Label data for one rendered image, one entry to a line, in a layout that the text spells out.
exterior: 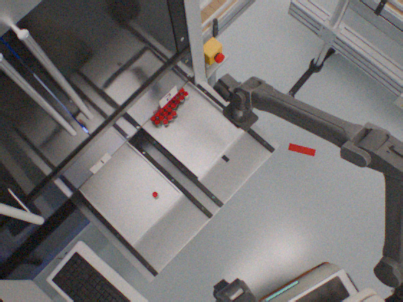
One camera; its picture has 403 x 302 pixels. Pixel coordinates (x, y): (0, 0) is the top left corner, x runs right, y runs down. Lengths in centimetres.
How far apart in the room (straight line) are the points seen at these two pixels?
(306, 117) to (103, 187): 87
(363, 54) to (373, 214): 91
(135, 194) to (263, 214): 105
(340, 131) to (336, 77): 178
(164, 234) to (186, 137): 38
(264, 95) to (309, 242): 147
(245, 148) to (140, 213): 46
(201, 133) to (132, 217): 41
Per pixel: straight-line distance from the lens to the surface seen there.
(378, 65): 228
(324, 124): 107
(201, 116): 168
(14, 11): 85
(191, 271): 246
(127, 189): 164
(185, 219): 159
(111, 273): 170
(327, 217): 255
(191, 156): 163
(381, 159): 101
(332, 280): 146
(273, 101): 115
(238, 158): 163
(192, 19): 134
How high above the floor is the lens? 245
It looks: 74 degrees down
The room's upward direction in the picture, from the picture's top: 12 degrees counter-clockwise
